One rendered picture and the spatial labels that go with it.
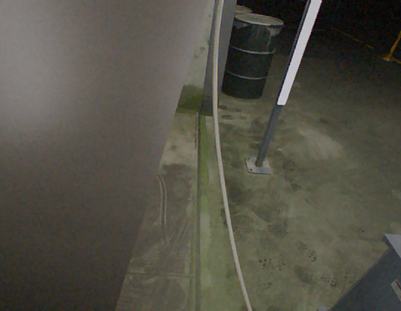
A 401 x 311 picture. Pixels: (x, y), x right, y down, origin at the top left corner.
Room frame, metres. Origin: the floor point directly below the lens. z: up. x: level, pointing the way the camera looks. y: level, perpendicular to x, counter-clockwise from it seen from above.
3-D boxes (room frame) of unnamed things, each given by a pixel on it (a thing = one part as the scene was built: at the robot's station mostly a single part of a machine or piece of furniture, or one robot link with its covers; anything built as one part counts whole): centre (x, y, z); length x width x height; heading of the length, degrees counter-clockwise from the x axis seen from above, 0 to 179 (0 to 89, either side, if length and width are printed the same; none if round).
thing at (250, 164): (1.72, -0.52, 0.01); 0.20 x 0.20 x 0.01; 4
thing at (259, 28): (3.25, -0.46, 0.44); 0.59 x 0.58 x 0.89; 19
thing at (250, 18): (3.26, -0.46, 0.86); 0.54 x 0.54 x 0.01
